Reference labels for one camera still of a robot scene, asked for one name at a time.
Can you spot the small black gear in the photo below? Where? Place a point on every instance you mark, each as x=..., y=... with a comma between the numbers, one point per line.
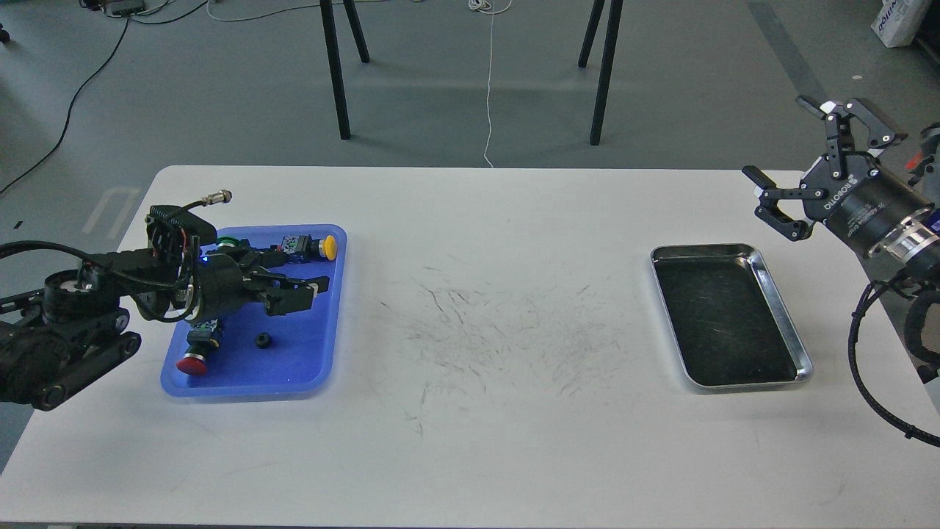
x=263, y=340

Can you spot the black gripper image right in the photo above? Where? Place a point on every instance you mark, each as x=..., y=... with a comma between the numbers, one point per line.
x=866, y=207

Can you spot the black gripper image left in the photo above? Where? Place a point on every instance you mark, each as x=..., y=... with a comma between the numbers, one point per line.
x=227, y=280

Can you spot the blue plastic tray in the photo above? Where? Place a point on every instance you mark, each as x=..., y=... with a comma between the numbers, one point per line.
x=301, y=355

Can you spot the black table legs right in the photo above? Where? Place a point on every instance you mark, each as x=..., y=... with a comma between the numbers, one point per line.
x=607, y=59

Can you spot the red push button switch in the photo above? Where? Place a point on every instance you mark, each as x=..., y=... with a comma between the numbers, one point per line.
x=203, y=340

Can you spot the silver metal tray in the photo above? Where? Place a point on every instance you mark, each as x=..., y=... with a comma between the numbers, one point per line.
x=730, y=325

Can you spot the yellow push button switch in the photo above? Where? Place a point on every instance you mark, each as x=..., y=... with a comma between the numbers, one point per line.
x=305, y=248

